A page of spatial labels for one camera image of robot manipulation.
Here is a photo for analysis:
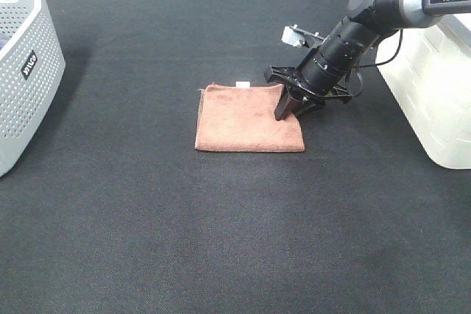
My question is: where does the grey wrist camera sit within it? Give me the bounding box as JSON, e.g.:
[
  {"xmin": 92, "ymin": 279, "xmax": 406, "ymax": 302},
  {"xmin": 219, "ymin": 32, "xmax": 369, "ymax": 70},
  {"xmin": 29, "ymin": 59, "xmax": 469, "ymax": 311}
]
[{"xmin": 281, "ymin": 26, "xmax": 305, "ymax": 48}]

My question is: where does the black table cloth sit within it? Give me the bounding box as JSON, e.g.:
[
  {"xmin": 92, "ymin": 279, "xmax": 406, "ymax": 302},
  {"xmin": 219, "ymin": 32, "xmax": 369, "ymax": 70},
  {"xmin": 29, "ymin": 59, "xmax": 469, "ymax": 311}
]
[{"xmin": 1, "ymin": 0, "xmax": 470, "ymax": 313}]

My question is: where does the brown towel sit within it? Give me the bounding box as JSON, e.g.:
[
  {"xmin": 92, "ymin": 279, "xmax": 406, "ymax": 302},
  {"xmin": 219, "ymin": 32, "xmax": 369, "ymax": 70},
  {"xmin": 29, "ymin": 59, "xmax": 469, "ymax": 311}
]
[{"xmin": 194, "ymin": 83, "xmax": 305, "ymax": 153}]

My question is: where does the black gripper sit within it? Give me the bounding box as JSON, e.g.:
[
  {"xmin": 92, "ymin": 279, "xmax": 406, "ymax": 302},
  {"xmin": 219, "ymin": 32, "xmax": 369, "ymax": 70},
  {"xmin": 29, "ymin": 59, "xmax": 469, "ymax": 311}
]
[{"xmin": 263, "ymin": 66, "xmax": 352, "ymax": 121}]

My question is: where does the white plastic basket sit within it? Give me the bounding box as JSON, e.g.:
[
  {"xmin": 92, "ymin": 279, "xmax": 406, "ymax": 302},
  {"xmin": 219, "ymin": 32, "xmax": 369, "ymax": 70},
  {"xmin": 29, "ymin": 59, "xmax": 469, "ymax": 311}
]
[{"xmin": 376, "ymin": 15, "xmax": 470, "ymax": 169}]

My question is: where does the grey perforated laundry basket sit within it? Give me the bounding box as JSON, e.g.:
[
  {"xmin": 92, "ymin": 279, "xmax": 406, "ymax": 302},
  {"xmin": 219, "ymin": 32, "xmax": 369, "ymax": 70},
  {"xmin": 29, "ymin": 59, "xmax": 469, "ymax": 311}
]
[{"xmin": 1, "ymin": 0, "xmax": 65, "ymax": 174}]

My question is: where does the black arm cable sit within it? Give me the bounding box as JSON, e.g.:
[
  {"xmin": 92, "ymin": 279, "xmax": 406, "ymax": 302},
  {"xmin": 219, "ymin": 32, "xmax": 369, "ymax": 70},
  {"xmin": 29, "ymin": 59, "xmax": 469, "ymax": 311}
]
[{"xmin": 344, "ymin": 29, "xmax": 404, "ymax": 99}]

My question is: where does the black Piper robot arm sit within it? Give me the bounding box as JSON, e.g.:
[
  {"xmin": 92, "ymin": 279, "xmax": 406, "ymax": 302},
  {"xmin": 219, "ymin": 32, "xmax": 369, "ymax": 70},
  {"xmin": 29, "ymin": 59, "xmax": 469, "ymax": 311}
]
[{"xmin": 264, "ymin": 0, "xmax": 470, "ymax": 121}]

